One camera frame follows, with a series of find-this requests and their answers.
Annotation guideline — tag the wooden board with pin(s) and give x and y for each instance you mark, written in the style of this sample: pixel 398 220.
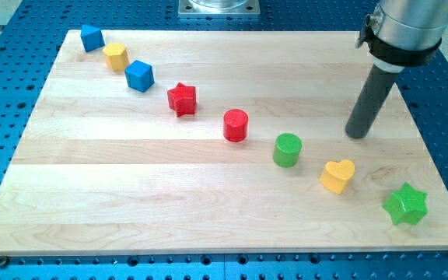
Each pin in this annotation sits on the wooden board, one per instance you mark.
pixel 104 169

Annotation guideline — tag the green star block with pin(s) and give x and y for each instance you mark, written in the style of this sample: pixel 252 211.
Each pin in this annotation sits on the green star block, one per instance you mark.
pixel 406 205

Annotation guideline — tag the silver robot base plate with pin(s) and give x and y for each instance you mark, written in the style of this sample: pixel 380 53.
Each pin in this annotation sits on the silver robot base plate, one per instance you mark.
pixel 218 7

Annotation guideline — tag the blue triangle block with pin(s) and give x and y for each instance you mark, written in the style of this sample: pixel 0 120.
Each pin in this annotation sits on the blue triangle block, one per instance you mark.
pixel 91 37

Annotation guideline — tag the red cylinder block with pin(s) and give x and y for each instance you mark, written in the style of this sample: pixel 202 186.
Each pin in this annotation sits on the red cylinder block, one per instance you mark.
pixel 235 123

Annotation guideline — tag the blue cube block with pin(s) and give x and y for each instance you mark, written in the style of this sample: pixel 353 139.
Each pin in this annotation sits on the blue cube block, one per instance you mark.
pixel 139 76

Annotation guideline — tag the yellow heart block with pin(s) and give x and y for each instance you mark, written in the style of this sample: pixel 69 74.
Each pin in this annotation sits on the yellow heart block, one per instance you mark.
pixel 337 175

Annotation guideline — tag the red star block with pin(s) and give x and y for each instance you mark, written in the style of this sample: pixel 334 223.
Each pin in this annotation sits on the red star block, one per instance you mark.
pixel 182 99

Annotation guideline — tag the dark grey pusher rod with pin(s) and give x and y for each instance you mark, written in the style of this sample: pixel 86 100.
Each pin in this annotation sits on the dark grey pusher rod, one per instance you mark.
pixel 371 98

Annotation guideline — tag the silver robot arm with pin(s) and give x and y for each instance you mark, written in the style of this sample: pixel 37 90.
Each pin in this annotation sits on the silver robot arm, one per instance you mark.
pixel 404 33

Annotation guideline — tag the green cylinder block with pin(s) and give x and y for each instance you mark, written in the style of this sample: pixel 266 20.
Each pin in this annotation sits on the green cylinder block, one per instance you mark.
pixel 287 149

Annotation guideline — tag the yellow hexagon block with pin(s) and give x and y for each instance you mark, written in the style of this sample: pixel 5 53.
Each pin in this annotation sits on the yellow hexagon block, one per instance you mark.
pixel 116 57

